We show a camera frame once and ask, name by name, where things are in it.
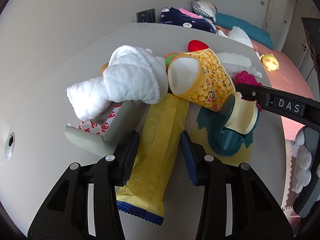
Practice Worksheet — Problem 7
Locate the yellow corn snack bag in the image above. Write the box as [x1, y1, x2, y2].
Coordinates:
[167, 48, 235, 112]

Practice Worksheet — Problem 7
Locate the teal long pillow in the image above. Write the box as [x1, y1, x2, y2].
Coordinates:
[215, 12, 274, 50]

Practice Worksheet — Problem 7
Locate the black wall switch panel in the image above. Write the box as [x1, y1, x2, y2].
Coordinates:
[136, 8, 156, 23]

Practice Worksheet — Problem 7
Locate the pink bed sheet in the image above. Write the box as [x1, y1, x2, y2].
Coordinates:
[251, 40, 314, 141]

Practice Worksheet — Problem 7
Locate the magenta plush toy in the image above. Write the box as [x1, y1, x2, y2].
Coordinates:
[233, 70, 263, 101]

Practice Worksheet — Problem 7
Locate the metal cable grommet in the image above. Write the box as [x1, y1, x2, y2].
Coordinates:
[4, 132, 15, 160]

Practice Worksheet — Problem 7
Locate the yellow chick plush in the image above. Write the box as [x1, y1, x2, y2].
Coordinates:
[260, 54, 279, 72]

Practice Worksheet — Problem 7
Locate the navy cartoon blanket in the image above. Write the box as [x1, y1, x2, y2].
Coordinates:
[159, 7, 216, 34]

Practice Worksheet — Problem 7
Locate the red heart toy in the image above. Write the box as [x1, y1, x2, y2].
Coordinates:
[188, 40, 209, 52]

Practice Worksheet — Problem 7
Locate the green orange teether toy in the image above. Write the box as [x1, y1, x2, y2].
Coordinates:
[164, 53, 178, 68]

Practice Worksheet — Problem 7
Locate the white quilted cloth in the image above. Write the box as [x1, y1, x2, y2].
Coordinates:
[66, 45, 168, 121]

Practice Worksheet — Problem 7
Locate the white door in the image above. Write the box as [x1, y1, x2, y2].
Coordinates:
[263, 0, 297, 43]

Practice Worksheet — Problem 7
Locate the brown squishy toy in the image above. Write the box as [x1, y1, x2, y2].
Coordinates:
[100, 62, 109, 76]

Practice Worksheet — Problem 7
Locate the white goose plush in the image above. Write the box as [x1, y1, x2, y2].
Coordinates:
[215, 25, 260, 57]

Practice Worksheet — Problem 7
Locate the grey foam corner guard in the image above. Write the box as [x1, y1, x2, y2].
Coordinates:
[65, 101, 148, 157]

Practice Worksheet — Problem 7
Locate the white fluffy chair cushion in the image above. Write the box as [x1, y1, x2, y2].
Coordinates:
[292, 128, 312, 194]

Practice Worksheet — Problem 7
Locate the checkered patchwork pillow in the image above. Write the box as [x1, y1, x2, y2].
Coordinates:
[191, 1, 218, 22]

